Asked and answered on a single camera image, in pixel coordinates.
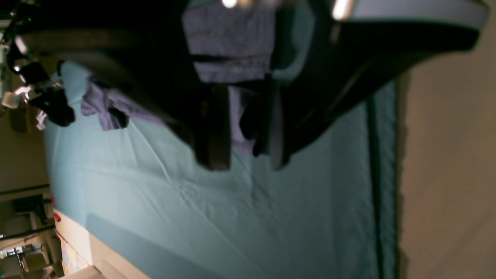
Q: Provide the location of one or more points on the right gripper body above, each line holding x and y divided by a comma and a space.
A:
23, 94

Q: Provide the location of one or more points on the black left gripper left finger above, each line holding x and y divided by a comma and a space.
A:
152, 66

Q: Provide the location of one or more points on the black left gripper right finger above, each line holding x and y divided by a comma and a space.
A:
346, 63

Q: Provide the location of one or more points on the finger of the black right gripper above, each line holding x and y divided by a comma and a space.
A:
56, 106

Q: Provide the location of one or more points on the blue-grey T-shirt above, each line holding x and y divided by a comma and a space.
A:
235, 48

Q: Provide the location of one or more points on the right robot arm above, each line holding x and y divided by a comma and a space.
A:
38, 89

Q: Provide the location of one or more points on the teal table cloth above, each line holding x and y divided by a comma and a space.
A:
329, 214

